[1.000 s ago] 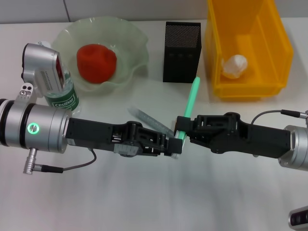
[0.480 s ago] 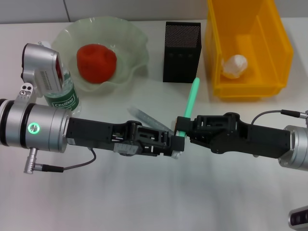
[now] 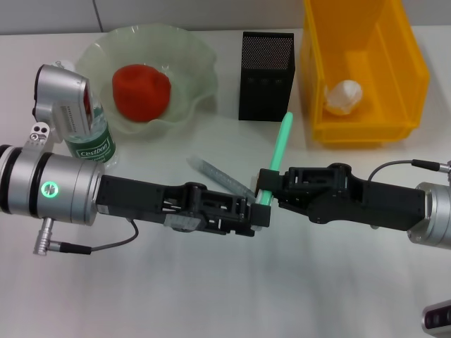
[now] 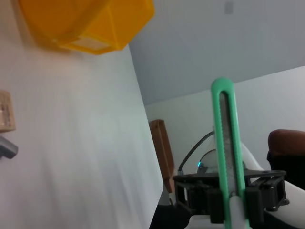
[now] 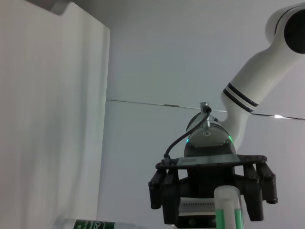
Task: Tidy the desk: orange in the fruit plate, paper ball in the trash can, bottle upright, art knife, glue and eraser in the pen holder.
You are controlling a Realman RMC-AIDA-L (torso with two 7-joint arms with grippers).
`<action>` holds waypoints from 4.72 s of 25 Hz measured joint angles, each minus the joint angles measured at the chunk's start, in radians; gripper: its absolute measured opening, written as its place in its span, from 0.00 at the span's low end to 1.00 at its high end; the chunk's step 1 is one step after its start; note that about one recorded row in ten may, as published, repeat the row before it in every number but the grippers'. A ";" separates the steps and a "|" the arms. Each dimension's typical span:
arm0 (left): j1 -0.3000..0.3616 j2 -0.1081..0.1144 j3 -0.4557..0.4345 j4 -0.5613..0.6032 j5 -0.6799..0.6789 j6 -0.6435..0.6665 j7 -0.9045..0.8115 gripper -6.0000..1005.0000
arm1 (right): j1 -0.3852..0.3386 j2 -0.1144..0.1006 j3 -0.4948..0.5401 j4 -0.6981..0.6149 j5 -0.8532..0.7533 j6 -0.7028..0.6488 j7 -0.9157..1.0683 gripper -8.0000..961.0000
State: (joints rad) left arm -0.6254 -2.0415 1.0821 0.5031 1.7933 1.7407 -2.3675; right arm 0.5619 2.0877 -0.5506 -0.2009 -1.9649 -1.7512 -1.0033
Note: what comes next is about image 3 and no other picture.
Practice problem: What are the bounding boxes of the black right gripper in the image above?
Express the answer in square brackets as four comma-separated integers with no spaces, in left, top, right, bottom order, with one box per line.
[277,163,430,233]

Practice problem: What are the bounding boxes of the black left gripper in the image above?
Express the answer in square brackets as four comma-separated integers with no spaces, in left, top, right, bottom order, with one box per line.
[94,174,257,238]

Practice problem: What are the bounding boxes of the green utility knife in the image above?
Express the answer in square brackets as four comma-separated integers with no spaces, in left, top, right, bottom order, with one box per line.
[254,111,294,233]

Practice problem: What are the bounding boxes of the white paper ball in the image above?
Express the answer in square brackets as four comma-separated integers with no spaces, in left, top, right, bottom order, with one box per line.
[323,80,364,115]

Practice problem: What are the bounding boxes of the red tomato-like ball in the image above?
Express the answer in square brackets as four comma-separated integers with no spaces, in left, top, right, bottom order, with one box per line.
[111,63,173,123]

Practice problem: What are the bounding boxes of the clear green-label water bottle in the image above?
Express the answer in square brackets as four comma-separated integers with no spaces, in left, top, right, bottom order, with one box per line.
[52,59,119,166]

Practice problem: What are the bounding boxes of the grey marker pen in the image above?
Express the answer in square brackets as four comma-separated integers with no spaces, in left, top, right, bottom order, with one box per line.
[186,156,258,199]

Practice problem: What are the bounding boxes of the black mesh pen holder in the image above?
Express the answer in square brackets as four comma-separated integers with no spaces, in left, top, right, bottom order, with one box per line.
[237,31,295,122]

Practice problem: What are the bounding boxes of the green wavy glass fruit plate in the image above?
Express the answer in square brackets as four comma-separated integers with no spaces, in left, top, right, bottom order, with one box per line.
[76,23,218,142]

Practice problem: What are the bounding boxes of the yellow plastic bin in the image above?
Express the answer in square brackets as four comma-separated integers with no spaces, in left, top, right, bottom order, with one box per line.
[299,0,431,149]

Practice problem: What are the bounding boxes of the right arm connector cable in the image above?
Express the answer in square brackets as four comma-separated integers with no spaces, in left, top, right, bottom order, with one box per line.
[368,158,451,182]

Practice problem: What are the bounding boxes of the arm connector cable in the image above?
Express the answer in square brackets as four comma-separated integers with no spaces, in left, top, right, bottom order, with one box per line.
[368,158,451,182]
[33,217,139,257]

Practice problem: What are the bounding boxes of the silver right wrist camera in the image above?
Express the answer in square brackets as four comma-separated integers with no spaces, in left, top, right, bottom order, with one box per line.
[421,299,451,332]

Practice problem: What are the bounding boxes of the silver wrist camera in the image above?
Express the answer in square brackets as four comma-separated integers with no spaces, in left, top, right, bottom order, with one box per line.
[33,63,96,140]
[421,299,451,332]

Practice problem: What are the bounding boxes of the left arm connector cable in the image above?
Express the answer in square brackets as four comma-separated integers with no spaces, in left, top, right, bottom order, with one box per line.
[33,217,139,257]

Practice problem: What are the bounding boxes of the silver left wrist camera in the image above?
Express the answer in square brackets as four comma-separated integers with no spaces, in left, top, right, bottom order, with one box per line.
[33,63,96,140]

